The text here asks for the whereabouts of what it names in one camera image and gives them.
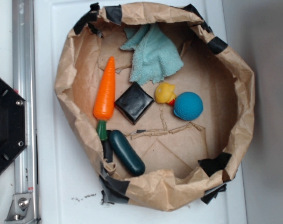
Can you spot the blue foam ball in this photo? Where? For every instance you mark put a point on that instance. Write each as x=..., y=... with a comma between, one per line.
x=188, y=106

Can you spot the dark green toy cucumber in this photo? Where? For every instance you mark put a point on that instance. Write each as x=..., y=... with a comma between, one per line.
x=125, y=152

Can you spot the aluminium extrusion rail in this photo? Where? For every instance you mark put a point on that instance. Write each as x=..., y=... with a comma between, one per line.
x=25, y=207

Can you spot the brown paper bag bin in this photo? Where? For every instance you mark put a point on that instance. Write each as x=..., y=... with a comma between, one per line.
x=183, y=159

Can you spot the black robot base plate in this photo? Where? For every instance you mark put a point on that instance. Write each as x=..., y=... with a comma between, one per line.
x=13, y=138

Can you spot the light blue terry cloth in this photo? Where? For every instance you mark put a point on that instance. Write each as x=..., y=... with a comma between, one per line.
x=155, y=56

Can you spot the yellow rubber duck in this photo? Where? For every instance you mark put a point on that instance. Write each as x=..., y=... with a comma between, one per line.
x=164, y=94

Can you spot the white tray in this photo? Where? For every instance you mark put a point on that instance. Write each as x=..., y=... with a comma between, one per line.
x=70, y=190

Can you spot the orange plastic toy carrot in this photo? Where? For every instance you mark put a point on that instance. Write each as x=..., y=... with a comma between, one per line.
x=104, y=103

